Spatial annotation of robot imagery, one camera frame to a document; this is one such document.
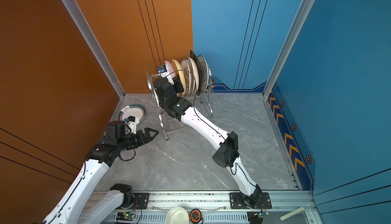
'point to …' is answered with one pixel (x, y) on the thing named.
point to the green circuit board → (125, 216)
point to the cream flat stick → (291, 213)
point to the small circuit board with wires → (256, 217)
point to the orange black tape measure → (195, 216)
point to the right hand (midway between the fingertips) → (175, 76)
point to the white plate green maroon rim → (132, 110)
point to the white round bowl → (177, 215)
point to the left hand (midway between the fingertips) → (153, 133)
